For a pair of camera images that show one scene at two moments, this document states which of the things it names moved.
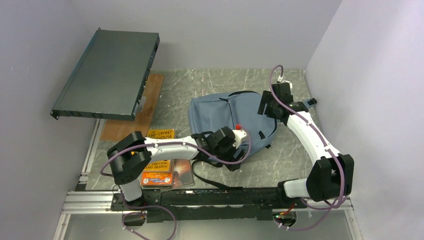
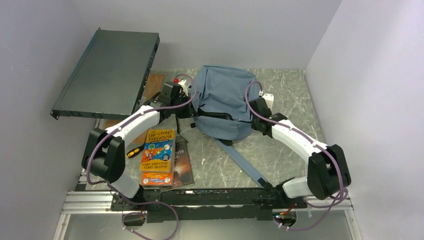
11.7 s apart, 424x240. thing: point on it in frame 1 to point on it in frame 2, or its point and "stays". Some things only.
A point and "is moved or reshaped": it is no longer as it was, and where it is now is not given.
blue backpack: x=239 y=108 is moved or reshaped
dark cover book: x=182 y=173 stays
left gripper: x=230 y=158 to x=187 y=113
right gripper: x=267 y=98 to x=253 y=126
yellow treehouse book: x=160 y=166 stays
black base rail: x=208 y=204 stays
